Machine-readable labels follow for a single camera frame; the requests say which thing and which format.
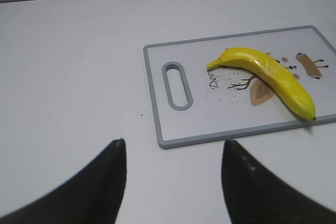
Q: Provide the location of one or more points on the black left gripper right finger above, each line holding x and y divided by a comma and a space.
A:
253, 194

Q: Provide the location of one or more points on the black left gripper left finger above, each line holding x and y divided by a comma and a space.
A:
93, 195

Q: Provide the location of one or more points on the yellow plastic banana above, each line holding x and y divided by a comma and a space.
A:
277, 77

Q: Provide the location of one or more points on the white grey-rimmed cutting board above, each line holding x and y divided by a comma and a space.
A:
193, 105

